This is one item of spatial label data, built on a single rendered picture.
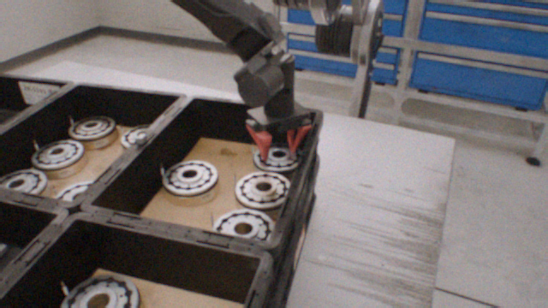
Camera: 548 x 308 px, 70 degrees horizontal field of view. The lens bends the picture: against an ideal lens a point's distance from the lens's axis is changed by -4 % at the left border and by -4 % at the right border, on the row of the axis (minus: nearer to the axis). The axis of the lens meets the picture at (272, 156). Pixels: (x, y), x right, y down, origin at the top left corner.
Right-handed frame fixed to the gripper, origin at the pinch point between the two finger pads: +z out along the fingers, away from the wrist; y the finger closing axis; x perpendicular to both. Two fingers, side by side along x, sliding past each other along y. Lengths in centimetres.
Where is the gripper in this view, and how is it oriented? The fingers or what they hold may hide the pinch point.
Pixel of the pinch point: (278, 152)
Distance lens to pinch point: 79.8
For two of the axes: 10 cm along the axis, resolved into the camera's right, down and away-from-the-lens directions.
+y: 8.8, -2.7, 3.9
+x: -4.8, -4.8, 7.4
